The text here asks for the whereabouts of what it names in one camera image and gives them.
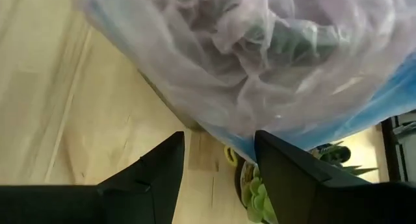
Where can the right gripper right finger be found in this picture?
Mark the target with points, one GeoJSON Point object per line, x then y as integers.
{"type": "Point", "coordinates": [299, 188]}

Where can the pink plastic trash bag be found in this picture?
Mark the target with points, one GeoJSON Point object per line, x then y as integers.
{"type": "Point", "coordinates": [247, 61]}

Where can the black aluminium table frame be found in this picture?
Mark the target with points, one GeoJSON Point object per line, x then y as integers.
{"type": "Point", "coordinates": [389, 149]}

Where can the potted succulent plant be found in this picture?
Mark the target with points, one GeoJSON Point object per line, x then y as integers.
{"type": "Point", "coordinates": [256, 194]}

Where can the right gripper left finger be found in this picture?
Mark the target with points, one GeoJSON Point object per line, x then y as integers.
{"type": "Point", "coordinates": [139, 191]}

